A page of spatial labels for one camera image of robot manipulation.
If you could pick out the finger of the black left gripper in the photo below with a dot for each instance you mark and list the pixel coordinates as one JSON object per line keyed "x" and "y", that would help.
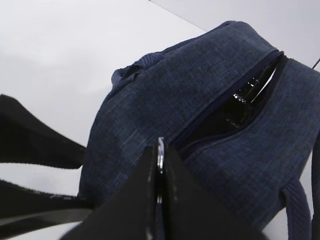
{"x": 24, "y": 139}
{"x": 24, "y": 210}

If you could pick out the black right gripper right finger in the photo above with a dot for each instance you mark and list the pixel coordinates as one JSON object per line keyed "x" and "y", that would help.
{"x": 190, "y": 212}

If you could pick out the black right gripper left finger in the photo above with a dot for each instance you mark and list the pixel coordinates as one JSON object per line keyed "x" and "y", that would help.
{"x": 131, "y": 213}

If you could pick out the navy blue lunch bag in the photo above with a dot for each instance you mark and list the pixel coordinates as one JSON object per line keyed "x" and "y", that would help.
{"x": 243, "y": 117}

